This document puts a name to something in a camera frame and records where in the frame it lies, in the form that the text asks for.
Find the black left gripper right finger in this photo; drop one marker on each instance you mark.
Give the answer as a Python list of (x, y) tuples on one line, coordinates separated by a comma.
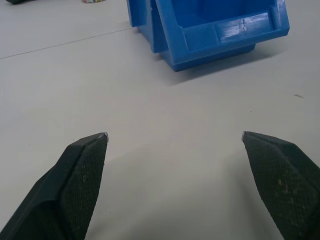
[(282, 180)]

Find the small colourful printed item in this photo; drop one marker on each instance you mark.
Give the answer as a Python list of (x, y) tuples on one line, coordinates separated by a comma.
[(90, 1)]

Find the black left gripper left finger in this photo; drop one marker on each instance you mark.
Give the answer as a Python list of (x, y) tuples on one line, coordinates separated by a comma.
[(62, 190)]

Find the dark rounded object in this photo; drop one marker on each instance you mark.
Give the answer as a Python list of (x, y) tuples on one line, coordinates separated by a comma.
[(13, 1)]

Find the blue plastic storage bin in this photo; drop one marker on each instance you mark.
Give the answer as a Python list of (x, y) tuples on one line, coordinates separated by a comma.
[(212, 32)]

